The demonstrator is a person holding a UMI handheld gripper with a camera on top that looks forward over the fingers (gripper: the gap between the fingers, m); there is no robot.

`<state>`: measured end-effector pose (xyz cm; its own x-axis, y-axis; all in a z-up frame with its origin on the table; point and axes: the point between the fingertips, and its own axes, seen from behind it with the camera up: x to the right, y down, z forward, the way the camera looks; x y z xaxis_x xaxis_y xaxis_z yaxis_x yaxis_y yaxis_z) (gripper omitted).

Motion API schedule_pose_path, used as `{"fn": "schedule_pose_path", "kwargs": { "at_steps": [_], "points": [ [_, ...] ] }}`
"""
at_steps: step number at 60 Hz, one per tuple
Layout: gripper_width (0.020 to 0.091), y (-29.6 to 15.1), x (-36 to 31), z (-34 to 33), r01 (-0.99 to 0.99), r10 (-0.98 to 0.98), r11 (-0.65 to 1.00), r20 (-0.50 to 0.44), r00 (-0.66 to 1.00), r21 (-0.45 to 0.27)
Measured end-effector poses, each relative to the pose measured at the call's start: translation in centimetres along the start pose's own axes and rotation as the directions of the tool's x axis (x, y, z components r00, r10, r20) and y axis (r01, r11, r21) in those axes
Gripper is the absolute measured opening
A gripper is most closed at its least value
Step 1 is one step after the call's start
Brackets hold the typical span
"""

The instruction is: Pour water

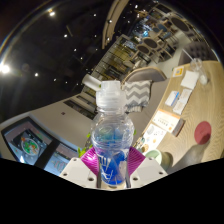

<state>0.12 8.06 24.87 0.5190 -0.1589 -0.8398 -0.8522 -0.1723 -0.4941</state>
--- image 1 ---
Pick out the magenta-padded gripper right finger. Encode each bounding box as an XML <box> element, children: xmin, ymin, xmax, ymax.
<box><xmin>125</xmin><ymin>146</ymin><xmax>169</xmax><ymax>189</ymax></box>

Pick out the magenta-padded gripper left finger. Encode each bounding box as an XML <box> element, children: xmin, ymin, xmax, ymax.
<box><xmin>59</xmin><ymin>147</ymin><xmax>101</xmax><ymax>189</ymax></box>

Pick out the clear blue-labelled drink bottle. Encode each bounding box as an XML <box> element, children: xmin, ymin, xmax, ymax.
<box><xmin>90</xmin><ymin>80</ymin><xmax>136</xmax><ymax>186</ymax></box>

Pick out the pale green cup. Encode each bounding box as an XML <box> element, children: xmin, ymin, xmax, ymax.
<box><xmin>144</xmin><ymin>149</ymin><xmax>164</xmax><ymax>167</ymax></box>

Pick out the window with printed decals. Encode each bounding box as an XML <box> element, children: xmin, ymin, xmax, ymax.
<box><xmin>43</xmin><ymin>141</ymin><xmax>80</xmax><ymax>176</ymax></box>

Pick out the small wooden sign block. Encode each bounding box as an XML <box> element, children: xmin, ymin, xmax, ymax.
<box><xmin>171</xmin><ymin>117</ymin><xmax>186</xmax><ymax>138</ymax></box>

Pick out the framed food poster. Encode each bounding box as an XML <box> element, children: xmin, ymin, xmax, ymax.
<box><xmin>1</xmin><ymin>116</ymin><xmax>61</xmax><ymax>166</ymax></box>

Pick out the flat round red coaster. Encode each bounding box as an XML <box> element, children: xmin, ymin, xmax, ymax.
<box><xmin>194</xmin><ymin>120</ymin><xmax>213</xmax><ymax>146</ymax></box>

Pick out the grey white chevron cushion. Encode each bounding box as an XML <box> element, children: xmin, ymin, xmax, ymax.
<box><xmin>122</xmin><ymin>79</ymin><xmax>153</xmax><ymax>111</ymax></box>

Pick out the blue white pamphlet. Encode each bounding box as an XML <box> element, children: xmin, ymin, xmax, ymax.
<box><xmin>164</xmin><ymin>90</ymin><xmax>181</xmax><ymax>108</ymax></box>

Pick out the white printed leaflet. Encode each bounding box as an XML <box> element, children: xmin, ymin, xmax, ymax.
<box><xmin>172</xmin><ymin>88</ymin><xmax>194</xmax><ymax>116</ymax></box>

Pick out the grey wood-framed sofa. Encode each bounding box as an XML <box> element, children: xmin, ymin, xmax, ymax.
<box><xmin>121</xmin><ymin>66</ymin><xmax>171</xmax><ymax>141</ymax></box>

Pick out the white paper napkin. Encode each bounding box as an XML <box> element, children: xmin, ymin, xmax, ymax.
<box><xmin>180</xmin><ymin>70</ymin><xmax>200</xmax><ymax>90</ymax></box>

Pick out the yellow square card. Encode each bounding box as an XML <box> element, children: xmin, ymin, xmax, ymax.
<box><xmin>172</xmin><ymin>65</ymin><xmax>185</xmax><ymax>78</ymax></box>

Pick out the group of dining chairs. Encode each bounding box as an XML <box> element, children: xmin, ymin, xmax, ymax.
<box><xmin>133</xmin><ymin>13</ymin><xmax>201</xmax><ymax>64</ymax></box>

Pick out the grey tufted armchair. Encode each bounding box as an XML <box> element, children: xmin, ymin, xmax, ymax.
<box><xmin>178</xmin><ymin>41</ymin><xmax>214</xmax><ymax>66</ymax></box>

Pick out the group of ceiling lights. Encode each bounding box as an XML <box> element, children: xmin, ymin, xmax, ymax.
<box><xmin>0</xmin><ymin>8</ymin><xmax>141</xmax><ymax>81</ymax></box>

